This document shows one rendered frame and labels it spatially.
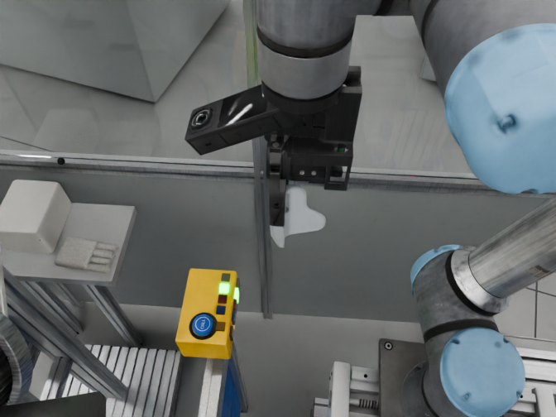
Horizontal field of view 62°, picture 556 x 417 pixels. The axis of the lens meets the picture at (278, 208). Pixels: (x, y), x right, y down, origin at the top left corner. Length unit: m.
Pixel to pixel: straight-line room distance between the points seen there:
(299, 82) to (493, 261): 0.47
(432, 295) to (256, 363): 1.31
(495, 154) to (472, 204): 1.14
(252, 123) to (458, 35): 0.21
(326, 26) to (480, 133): 0.15
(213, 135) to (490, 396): 0.53
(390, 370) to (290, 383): 1.08
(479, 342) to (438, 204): 0.66
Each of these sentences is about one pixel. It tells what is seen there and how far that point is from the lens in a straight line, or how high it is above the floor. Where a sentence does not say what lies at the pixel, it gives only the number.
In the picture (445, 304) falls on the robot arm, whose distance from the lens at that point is 0.79.
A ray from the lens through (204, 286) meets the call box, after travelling 0.97.
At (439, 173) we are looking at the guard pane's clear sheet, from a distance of 1.26.
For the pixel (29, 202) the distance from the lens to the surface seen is 1.36.
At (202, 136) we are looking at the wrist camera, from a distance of 0.45.
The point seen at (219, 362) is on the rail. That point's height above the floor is 0.86.
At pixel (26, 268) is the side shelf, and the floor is 0.86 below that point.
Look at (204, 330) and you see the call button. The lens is 0.92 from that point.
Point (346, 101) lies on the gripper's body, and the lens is 0.41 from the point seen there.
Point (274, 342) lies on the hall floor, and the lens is 2.05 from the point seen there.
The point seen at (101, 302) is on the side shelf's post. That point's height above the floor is 0.47.
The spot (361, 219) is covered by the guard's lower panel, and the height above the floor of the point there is 0.80.
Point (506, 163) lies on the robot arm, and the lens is 0.24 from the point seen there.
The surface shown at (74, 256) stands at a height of 0.88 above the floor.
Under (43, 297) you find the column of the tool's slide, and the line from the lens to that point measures 1.94.
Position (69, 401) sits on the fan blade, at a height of 1.18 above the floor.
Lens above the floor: 1.93
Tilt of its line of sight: 55 degrees down
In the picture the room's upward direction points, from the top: straight up
